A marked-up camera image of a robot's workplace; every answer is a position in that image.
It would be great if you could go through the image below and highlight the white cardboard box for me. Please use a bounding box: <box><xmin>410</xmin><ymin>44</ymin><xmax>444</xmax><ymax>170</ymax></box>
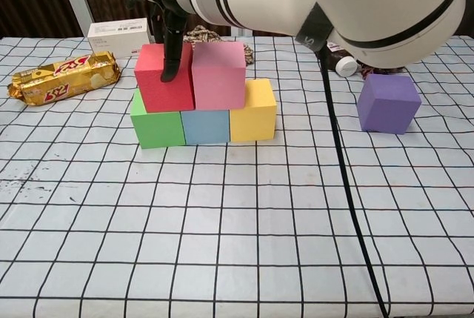
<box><xmin>87</xmin><ymin>17</ymin><xmax>152</xmax><ymax>59</ymax></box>

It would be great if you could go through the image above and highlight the purple foam cube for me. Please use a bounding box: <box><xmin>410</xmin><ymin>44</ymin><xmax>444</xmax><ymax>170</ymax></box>
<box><xmin>357</xmin><ymin>73</ymin><xmax>423</xmax><ymax>136</ymax></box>

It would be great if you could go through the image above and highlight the pink foam cube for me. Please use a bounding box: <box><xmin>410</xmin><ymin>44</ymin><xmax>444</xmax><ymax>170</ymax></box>
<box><xmin>190</xmin><ymin>41</ymin><xmax>247</xmax><ymax>110</ymax></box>

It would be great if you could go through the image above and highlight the white black checkered tablecloth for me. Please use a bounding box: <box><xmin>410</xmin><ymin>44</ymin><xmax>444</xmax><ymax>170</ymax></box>
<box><xmin>0</xmin><ymin>34</ymin><xmax>474</xmax><ymax>318</ymax></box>

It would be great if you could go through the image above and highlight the red foam cube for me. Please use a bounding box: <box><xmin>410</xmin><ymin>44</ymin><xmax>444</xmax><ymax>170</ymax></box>
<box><xmin>133</xmin><ymin>42</ymin><xmax>196</xmax><ymax>113</ymax></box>

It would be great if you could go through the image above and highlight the green foam cube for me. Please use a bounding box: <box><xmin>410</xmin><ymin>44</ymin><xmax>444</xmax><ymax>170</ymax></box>
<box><xmin>130</xmin><ymin>87</ymin><xmax>187</xmax><ymax>149</ymax></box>

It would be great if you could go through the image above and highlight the golden snack package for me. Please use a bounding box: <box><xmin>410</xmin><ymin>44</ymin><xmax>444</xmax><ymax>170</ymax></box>
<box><xmin>6</xmin><ymin>50</ymin><xmax>122</xmax><ymax>107</ymax></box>

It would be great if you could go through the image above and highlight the yellow foam cube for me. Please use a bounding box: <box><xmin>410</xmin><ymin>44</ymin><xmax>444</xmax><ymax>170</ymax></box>
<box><xmin>228</xmin><ymin>77</ymin><xmax>278</xmax><ymax>143</ymax></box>

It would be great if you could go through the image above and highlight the dark brown bottle white cap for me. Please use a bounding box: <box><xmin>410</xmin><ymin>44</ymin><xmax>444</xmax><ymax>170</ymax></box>
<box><xmin>324</xmin><ymin>42</ymin><xmax>359</xmax><ymax>77</ymax></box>

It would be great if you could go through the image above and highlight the dark red bead string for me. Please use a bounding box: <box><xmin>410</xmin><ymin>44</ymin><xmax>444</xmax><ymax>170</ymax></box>
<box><xmin>358</xmin><ymin>64</ymin><xmax>407</xmax><ymax>79</ymax></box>

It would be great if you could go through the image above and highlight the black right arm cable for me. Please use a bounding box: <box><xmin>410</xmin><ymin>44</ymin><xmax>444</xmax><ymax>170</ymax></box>
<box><xmin>317</xmin><ymin>45</ymin><xmax>392</xmax><ymax>318</ymax></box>

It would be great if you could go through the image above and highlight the coiled beige rope bundle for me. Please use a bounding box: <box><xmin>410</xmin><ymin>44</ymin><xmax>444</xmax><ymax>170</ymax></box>
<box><xmin>183</xmin><ymin>24</ymin><xmax>255</xmax><ymax>66</ymax></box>

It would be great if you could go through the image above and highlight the blue foam cube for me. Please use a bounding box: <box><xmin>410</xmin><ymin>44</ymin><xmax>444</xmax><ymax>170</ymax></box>
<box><xmin>180</xmin><ymin>109</ymin><xmax>230</xmax><ymax>146</ymax></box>

